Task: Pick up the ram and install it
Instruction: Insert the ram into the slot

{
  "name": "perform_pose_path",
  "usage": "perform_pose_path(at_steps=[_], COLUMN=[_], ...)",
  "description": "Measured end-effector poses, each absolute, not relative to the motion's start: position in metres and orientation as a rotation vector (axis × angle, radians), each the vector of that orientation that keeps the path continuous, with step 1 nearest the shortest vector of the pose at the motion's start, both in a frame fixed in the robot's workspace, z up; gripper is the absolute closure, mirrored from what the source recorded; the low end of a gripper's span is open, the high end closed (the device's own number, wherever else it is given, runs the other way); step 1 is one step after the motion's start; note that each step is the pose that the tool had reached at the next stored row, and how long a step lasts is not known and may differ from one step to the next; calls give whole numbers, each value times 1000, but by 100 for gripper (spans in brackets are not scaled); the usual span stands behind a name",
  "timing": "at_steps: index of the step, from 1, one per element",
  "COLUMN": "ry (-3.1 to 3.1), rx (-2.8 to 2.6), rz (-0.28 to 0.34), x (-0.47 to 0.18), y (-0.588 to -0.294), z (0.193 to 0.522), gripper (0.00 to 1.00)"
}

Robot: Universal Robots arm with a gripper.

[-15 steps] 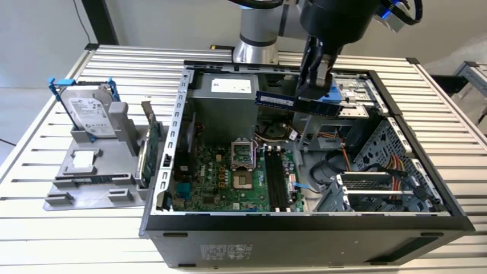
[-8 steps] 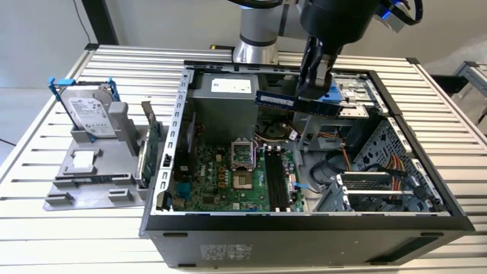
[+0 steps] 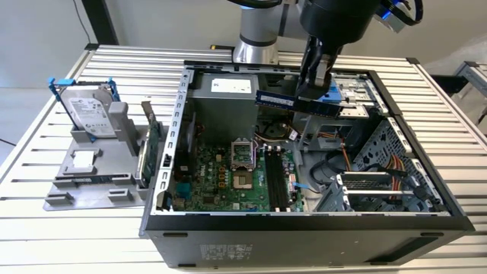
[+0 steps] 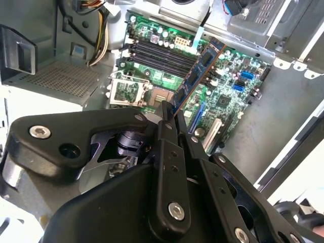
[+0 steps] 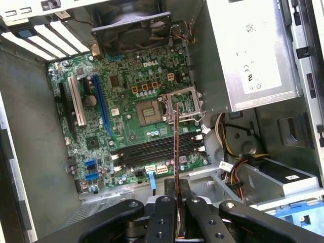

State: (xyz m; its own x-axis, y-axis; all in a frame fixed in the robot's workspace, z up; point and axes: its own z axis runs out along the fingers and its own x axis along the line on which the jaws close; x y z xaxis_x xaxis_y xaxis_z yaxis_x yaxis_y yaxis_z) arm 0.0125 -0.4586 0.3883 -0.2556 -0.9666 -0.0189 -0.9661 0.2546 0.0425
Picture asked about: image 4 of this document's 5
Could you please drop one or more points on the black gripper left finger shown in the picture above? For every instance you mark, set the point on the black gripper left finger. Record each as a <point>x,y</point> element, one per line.
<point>172,177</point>

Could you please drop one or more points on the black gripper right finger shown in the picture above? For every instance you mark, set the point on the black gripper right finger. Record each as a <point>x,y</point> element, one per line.
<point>215,192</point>

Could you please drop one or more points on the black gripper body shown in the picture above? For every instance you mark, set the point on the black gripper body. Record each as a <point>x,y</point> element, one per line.
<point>114,215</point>

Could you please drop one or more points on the RAM stick with black chips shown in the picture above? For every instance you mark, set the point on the RAM stick with black chips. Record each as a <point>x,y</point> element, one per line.
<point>197,73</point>

